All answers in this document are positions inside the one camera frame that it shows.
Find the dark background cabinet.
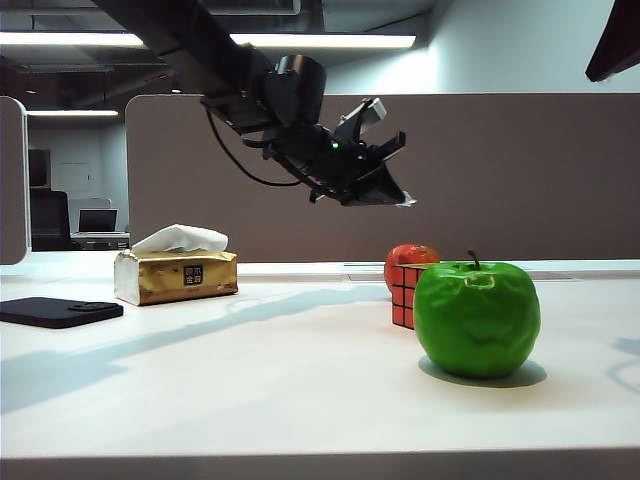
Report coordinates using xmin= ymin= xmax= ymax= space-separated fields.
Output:
xmin=28 ymin=148 xmax=52 ymax=189

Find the black office chair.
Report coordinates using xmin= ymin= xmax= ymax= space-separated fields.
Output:
xmin=29 ymin=189 xmax=80 ymax=252

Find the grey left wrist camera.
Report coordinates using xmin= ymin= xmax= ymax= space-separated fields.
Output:
xmin=337 ymin=96 xmax=389 ymax=134

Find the green plastic apple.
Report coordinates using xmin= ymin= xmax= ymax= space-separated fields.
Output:
xmin=412 ymin=249 xmax=542 ymax=380

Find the short ceiling light strip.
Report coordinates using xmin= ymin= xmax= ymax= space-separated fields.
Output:
xmin=27 ymin=109 xmax=120 ymax=118

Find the black smartphone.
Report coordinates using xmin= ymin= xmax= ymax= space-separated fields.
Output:
xmin=0 ymin=296 xmax=125 ymax=330

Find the orange plastic fruit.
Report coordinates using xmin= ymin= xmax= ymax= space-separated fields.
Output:
xmin=383 ymin=243 xmax=442 ymax=296

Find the Rubik's cube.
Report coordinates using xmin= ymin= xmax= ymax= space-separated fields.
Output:
xmin=390 ymin=263 xmax=432 ymax=331

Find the gold tissue pack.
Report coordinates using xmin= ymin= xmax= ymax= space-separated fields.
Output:
xmin=113 ymin=223 xmax=239 ymax=307

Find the wide brown desk partition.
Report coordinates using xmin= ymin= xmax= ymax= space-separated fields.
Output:
xmin=124 ymin=93 xmax=640 ymax=264

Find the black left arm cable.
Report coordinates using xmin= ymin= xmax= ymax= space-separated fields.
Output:
xmin=204 ymin=105 xmax=304 ymax=189

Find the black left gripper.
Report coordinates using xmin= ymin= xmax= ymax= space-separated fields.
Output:
xmin=259 ymin=123 xmax=418 ymax=209

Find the long ceiling light strip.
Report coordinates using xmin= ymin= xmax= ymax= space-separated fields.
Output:
xmin=0 ymin=31 xmax=417 ymax=50

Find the narrow brown desk partition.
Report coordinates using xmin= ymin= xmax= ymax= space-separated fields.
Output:
xmin=0 ymin=95 xmax=30 ymax=266

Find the background laptop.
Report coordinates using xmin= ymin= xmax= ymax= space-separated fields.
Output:
xmin=77 ymin=208 xmax=119 ymax=234

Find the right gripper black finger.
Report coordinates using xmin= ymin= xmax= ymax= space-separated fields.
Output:
xmin=584 ymin=0 xmax=640 ymax=84

